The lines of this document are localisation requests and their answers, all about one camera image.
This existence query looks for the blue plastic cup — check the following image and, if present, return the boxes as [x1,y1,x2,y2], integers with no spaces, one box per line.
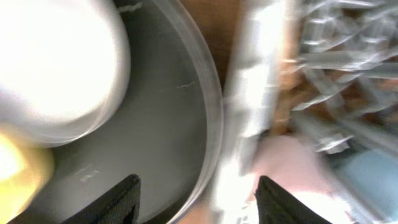
[335,151,397,221]

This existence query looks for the round black tray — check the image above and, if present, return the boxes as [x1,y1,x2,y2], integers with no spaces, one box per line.
[14,1,223,223]

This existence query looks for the grey dishwasher rack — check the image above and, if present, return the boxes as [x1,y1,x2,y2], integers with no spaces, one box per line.
[211,0,398,224]

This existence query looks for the pink plastic cup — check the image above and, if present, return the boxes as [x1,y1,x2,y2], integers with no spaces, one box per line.
[248,135,349,224]

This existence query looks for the yellow bowl with food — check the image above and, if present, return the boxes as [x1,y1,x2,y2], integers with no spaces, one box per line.
[1,133,55,223]

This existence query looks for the grey plate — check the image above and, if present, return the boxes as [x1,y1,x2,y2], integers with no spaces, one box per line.
[1,1,131,146]

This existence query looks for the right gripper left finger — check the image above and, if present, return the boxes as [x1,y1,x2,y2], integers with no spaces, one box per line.
[62,174,141,224]

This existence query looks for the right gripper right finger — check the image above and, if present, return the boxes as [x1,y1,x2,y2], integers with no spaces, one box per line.
[255,175,331,224]

